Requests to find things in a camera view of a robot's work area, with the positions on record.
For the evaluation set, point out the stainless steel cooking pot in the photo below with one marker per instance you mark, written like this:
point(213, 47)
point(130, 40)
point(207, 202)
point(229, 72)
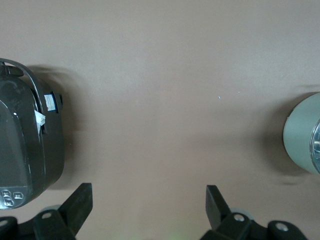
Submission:
point(297, 135)

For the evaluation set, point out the dark grey rice cooker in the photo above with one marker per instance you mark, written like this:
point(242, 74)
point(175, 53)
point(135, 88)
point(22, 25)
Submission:
point(25, 150)

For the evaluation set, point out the brown table mat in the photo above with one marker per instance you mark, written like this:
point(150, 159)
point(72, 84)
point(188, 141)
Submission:
point(160, 75)

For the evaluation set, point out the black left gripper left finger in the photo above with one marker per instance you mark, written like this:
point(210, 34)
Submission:
point(75, 212)

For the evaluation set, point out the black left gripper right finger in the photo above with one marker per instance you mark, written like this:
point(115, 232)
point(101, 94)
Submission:
point(217, 212)

